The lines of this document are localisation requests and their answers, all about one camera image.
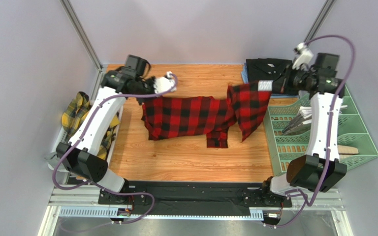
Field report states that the red black plaid shirt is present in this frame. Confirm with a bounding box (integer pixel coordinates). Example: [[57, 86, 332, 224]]
[[141, 82, 271, 148]]

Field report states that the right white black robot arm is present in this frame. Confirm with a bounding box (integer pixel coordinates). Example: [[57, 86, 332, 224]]
[[269, 53, 347, 196]]

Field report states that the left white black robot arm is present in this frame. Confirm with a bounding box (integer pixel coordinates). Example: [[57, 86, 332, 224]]
[[54, 55, 155, 193]]

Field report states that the white paper stack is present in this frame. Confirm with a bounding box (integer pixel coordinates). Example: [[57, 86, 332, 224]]
[[281, 105, 348, 137]]

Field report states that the folded black shirt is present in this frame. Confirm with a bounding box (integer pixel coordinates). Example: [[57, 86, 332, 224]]
[[245, 58, 292, 82]]

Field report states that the yellow plaid shirt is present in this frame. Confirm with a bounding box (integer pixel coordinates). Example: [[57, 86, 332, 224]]
[[61, 91, 120, 160]]

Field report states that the green file organizer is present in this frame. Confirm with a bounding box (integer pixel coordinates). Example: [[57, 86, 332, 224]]
[[263, 88, 378, 176]]

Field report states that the wooden block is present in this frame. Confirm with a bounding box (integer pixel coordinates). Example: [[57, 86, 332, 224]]
[[337, 145, 359, 155]]

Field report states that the white plastic basket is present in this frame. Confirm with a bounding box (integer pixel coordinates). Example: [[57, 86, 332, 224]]
[[56, 97, 126, 176]]

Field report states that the grey shirt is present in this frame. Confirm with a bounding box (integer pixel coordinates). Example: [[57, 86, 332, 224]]
[[44, 152, 60, 171]]

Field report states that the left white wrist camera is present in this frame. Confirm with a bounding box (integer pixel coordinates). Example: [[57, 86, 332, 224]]
[[154, 71, 178, 95]]

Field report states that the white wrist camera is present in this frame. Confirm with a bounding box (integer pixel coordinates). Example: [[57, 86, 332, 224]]
[[154, 71, 178, 95], [292, 42, 314, 70]]

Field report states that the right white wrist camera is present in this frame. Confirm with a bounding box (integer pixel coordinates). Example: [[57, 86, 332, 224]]
[[292, 42, 314, 70]]

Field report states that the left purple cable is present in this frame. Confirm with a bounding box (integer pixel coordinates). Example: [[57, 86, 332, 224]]
[[51, 73, 179, 234]]

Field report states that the purple cable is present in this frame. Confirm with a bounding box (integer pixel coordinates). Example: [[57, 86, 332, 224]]
[[262, 35, 356, 229], [51, 73, 179, 234]]

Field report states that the right aluminium corner post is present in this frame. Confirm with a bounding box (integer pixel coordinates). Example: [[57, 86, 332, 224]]
[[304, 0, 336, 46]]

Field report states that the aluminium corner post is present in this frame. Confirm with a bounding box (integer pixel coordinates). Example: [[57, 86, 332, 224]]
[[60, 0, 103, 72], [304, 0, 336, 46]]

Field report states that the left aluminium corner post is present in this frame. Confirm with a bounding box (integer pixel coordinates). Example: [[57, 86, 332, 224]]
[[60, 0, 103, 72]]

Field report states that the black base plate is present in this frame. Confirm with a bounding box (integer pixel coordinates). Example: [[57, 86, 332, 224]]
[[96, 180, 297, 216]]

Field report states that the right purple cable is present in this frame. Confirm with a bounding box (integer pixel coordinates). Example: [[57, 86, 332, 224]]
[[262, 35, 356, 229]]

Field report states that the aluminium rail frame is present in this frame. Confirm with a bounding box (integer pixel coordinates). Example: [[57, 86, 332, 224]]
[[39, 181, 352, 236]]

